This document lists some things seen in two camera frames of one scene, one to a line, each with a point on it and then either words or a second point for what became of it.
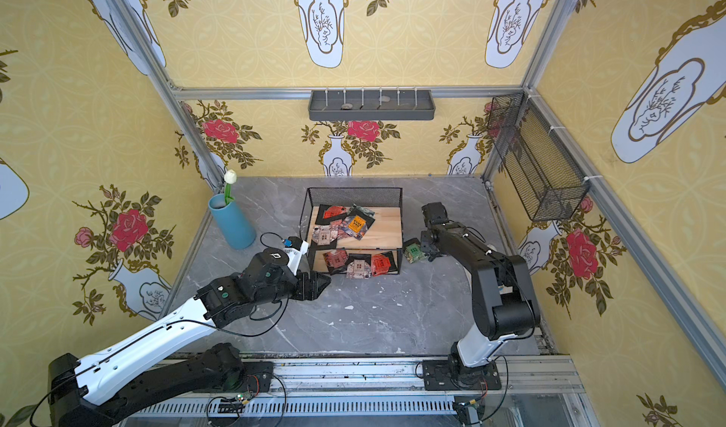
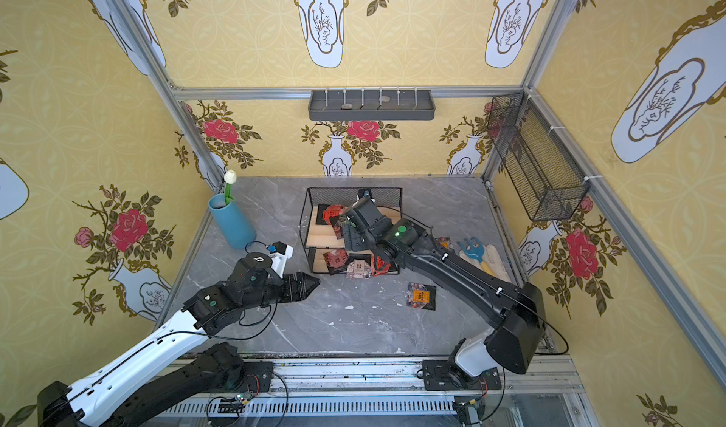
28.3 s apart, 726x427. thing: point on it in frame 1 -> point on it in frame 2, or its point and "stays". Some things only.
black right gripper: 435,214 -> 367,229
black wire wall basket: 549,185 stays
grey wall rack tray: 374,105 stays
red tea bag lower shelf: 380,264 stays
